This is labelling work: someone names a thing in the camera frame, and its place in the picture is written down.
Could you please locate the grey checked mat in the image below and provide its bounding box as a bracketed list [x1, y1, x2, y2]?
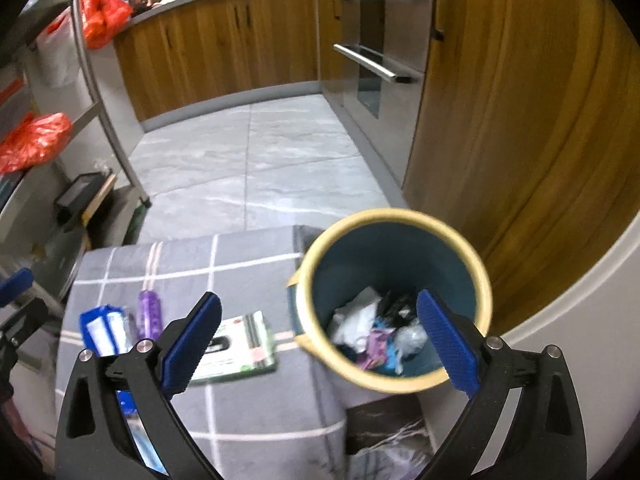
[55, 227, 351, 480]

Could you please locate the purple spray bottle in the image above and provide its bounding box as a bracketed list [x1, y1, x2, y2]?
[136, 289, 165, 343]

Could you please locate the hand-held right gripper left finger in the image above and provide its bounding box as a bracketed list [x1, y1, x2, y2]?
[55, 291, 223, 480]

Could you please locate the wooden cabinet run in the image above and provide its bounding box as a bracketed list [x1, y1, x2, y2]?
[114, 0, 321, 122]

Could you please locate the blue plastic bag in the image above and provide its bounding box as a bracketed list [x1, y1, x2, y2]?
[370, 347, 408, 376]

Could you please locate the white plastic bag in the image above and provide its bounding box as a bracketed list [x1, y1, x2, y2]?
[37, 12, 81, 88]

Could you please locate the yellow-rimmed blue bin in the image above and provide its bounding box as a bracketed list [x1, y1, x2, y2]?
[286, 208, 495, 395]

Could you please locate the red plastic bag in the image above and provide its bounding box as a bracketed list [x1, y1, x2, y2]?
[0, 112, 75, 175]
[80, 0, 133, 51]

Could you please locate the pink purple packet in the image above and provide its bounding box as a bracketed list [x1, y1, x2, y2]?
[362, 327, 396, 368]

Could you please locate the black plastic bag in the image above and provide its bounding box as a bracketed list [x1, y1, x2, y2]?
[377, 290, 421, 322]

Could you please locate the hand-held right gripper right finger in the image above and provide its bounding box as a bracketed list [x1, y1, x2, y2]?
[416, 288, 587, 480]

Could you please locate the narrow wooden cabinet door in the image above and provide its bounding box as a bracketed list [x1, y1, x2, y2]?
[316, 0, 347, 106]

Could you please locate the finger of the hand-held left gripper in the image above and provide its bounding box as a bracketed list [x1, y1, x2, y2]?
[0, 267, 35, 308]
[0, 297, 52, 357]

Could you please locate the clear plastic bag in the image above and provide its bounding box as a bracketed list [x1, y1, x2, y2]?
[392, 322, 430, 358]

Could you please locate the black square box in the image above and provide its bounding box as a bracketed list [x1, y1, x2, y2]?
[54, 172, 106, 211]

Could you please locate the white paper towel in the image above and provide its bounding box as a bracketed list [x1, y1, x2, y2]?
[327, 287, 383, 353]

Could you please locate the stainless built-in oven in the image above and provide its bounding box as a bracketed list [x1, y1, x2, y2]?
[331, 0, 443, 176]

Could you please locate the steel shelf rack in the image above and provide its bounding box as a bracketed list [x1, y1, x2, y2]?
[0, 0, 151, 261]

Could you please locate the green white striped packet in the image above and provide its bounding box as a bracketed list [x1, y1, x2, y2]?
[187, 310, 278, 386]

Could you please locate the large wooden cabinet door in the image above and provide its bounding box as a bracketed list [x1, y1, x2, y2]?
[402, 0, 632, 331]

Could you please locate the blue white wet wipes packet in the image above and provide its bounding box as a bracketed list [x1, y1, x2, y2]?
[80, 304, 136, 358]

